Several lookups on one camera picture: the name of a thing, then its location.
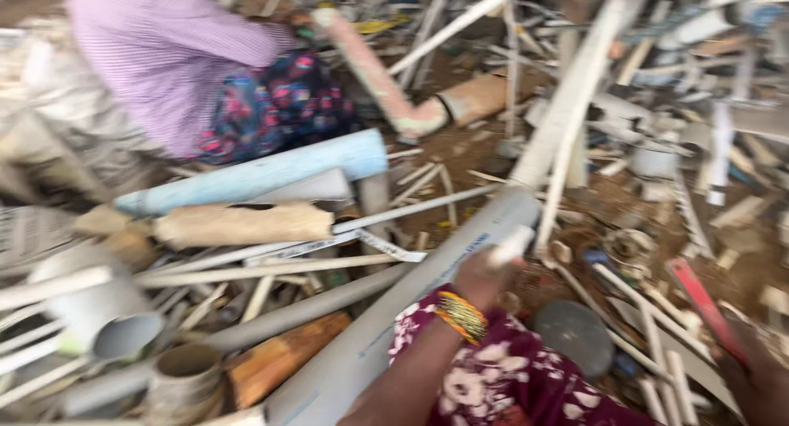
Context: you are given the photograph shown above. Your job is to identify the flattened tan pipe piece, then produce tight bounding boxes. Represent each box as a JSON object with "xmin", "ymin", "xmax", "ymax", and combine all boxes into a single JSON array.
[{"xmin": 153, "ymin": 202, "xmax": 335, "ymax": 250}]

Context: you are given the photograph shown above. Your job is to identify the long thin grey pipe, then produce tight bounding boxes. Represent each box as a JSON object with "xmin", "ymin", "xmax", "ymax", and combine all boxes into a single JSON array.
[{"xmin": 62, "ymin": 262, "xmax": 414, "ymax": 417}]

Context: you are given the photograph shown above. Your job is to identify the orange brown pipe piece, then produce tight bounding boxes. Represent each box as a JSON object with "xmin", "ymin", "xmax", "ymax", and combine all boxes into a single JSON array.
[{"xmin": 225, "ymin": 312, "xmax": 352, "ymax": 410}]

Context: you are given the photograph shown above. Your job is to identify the thin white conduit pipe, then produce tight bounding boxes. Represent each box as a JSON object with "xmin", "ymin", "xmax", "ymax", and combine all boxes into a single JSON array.
[{"xmin": 387, "ymin": 0, "xmax": 525, "ymax": 77}]

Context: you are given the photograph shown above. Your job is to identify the thin grey conduit pipe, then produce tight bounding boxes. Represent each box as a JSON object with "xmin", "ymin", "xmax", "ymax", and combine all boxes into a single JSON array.
[{"xmin": 332, "ymin": 183, "xmax": 501, "ymax": 236}]

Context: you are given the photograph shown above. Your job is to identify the long white flat pipe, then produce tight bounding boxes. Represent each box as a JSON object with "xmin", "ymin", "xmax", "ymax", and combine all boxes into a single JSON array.
[{"xmin": 508, "ymin": 0, "xmax": 645, "ymax": 189}]

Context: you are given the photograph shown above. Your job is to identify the dirty grey pipe stub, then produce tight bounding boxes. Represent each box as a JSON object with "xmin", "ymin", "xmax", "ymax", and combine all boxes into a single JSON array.
[{"xmin": 145, "ymin": 343, "xmax": 226, "ymax": 426}]

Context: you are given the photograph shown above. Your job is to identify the light blue plastic pipe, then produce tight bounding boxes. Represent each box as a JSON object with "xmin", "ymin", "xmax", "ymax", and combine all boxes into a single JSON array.
[{"xmin": 114, "ymin": 128, "xmax": 389, "ymax": 217}]

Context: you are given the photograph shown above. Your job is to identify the person's left hand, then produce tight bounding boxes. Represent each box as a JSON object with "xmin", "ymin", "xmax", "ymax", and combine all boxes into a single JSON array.
[{"xmin": 452, "ymin": 248, "xmax": 528, "ymax": 311}]

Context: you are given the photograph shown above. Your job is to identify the yellow beaded bangles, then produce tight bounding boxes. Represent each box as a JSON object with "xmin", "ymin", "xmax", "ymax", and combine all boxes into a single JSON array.
[{"xmin": 434, "ymin": 291, "xmax": 488, "ymax": 346}]

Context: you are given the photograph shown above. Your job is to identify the dark grey round disc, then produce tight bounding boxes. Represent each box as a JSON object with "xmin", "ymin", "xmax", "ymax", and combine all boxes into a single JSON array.
[{"xmin": 533, "ymin": 300, "xmax": 616, "ymax": 382}]

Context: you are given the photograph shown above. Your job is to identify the long cream plastic strip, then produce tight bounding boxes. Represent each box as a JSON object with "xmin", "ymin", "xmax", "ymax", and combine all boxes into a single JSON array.
[{"xmin": 132, "ymin": 253, "xmax": 401, "ymax": 289}]

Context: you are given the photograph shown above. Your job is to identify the large grey plastic pipe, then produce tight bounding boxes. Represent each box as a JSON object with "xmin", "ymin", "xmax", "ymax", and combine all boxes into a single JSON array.
[{"xmin": 264, "ymin": 187, "xmax": 542, "ymax": 426}]

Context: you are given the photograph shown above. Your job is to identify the short white pipe piece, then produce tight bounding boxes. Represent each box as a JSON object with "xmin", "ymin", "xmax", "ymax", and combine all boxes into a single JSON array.
[{"xmin": 490, "ymin": 225, "xmax": 536, "ymax": 268}]

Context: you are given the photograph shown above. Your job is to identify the white printed plastic strip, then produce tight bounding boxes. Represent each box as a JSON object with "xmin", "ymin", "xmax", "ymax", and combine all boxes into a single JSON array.
[{"xmin": 243, "ymin": 229, "xmax": 428, "ymax": 268}]

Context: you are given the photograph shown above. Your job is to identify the maroon floral clothing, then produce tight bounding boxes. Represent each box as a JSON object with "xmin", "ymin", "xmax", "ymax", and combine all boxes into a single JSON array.
[{"xmin": 388, "ymin": 284, "xmax": 663, "ymax": 426}]

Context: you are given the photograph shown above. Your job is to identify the brown wide pipe piece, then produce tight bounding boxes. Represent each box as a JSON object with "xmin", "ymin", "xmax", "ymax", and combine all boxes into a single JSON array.
[{"xmin": 436, "ymin": 71, "xmax": 537, "ymax": 128}]

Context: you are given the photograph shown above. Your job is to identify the person's right hand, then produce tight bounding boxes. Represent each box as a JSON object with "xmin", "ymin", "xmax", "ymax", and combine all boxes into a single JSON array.
[{"xmin": 712, "ymin": 318, "xmax": 789, "ymax": 426}]

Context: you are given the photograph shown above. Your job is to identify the red tool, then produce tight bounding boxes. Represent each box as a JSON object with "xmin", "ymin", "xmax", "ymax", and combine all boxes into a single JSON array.
[{"xmin": 665, "ymin": 257, "xmax": 750, "ymax": 368}]

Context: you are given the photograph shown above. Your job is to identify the heap of scrap pipes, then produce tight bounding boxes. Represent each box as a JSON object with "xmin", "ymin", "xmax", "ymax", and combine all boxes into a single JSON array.
[{"xmin": 370, "ymin": 0, "xmax": 789, "ymax": 426}]

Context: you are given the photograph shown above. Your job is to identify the pink cream bent pipe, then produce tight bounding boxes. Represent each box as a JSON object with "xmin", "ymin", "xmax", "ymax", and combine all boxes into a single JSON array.
[{"xmin": 312, "ymin": 7, "xmax": 450, "ymax": 139}]

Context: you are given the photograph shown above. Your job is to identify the wide white pipe stub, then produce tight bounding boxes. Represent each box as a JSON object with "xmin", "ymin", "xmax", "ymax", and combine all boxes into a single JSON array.
[{"xmin": 28, "ymin": 244, "xmax": 165, "ymax": 360}]

